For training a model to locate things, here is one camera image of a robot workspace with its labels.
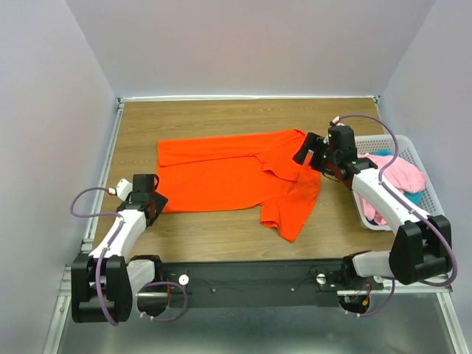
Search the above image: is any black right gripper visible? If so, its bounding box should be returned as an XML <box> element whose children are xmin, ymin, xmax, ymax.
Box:
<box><xmin>293</xmin><ymin>131</ymin><xmax>339</xmax><ymax>176</ymax></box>

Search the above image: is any orange t shirt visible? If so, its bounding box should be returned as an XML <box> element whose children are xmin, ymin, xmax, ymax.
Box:
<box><xmin>156</xmin><ymin>129</ymin><xmax>321</xmax><ymax>242</ymax></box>

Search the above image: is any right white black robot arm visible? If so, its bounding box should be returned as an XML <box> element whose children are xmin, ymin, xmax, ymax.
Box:
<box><xmin>293</xmin><ymin>124</ymin><xmax>458</xmax><ymax>289</ymax></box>

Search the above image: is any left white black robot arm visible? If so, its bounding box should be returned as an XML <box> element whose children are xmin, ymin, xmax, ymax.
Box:
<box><xmin>71</xmin><ymin>174</ymin><xmax>168</xmax><ymax>326</ymax></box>

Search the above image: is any white plastic laundry basket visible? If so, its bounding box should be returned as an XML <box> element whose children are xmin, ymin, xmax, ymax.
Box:
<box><xmin>352</xmin><ymin>134</ymin><xmax>446</xmax><ymax>232</ymax></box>

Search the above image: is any pink t shirt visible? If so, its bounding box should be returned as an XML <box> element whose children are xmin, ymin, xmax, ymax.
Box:
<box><xmin>358</xmin><ymin>150</ymin><xmax>426</xmax><ymax>226</ymax></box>

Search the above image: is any teal t shirt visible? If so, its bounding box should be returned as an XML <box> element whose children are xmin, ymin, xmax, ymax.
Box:
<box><xmin>367</xmin><ymin>150</ymin><xmax>426</xmax><ymax>205</ymax></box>

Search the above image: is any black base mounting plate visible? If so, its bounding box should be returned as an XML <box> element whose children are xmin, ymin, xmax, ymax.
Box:
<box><xmin>136</xmin><ymin>259</ymin><xmax>384</xmax><ymax>309</ymax></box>

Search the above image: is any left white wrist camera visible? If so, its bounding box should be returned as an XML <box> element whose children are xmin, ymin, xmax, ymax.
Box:
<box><xmin>106</xmin><ymin>178</ymin><xmax>133</xmax><ymax>201</ymax></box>

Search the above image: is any aluminium frame rail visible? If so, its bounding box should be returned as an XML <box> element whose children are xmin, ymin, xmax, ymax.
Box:
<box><xmin>59</xmin><ymin>265</ymin><xmax>89</xmax><ymax>296</ymax></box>

